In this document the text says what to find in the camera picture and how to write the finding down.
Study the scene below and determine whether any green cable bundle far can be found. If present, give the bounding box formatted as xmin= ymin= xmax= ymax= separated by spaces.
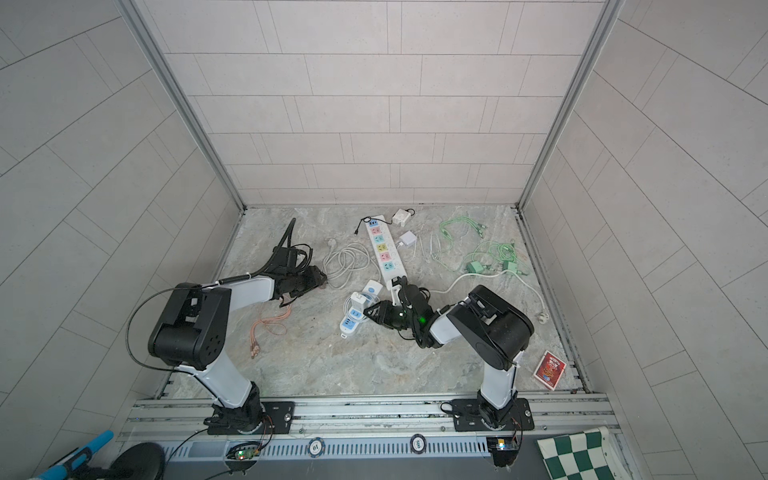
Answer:
xmin=436 ymin=215 xmax=488 ymax=259

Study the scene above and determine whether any black round stool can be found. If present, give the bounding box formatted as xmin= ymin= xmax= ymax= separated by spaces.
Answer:
xmin=110 ymin=442 xmax=166 ymax=480

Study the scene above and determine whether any green white checkerboard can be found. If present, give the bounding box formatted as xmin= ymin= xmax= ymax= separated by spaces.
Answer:
xmin=537 ymin=427 xmax=631 ymax=480

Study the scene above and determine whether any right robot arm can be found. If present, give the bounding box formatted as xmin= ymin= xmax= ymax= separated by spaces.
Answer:
xmin=363 ymin=277 xmax=535 ymax=433

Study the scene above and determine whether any white power strip cord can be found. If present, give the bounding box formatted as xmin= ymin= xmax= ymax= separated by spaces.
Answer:
xmin=322 ymin=237 xmax=382 ymax=292

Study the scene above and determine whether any red card packet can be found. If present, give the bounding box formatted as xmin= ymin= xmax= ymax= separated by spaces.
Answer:
xmin=533 ymin=350 xmax=567 ymax=391

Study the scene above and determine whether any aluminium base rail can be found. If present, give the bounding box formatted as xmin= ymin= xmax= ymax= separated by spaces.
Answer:
xmin=115 ymin=392 xmax=620 ymax=461

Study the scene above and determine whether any pink charger with cable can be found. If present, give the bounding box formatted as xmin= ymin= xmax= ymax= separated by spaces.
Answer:
xmin=249 ymin=305 xmax=292 ymax=359

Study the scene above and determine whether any long multicolour power strip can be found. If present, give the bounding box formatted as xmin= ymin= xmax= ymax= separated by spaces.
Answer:
xmin=364 ymin=216 xmax=407 ymax=290

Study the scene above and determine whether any blue handled tool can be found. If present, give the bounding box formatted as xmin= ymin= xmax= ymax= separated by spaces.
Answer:
xmin=30 ymin=430 xmax=114 ymax=480

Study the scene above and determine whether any green charger with cable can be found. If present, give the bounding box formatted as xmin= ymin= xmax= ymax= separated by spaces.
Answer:
xmin=465 ymin=241 xmax=527 ymax=276

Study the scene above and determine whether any small blue-socket power strip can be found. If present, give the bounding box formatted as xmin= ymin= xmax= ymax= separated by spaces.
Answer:
xmin=339 ymin=280 xmax=383 ymax=339

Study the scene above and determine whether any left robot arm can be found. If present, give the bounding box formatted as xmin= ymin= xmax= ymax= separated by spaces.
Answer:
xmin=147 ymin=244 xmax=327 ymax=435

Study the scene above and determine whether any small white charger adapter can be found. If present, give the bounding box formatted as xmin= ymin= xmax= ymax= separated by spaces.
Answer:
xmin=397 ymin=231 xmax=418 ymax=247

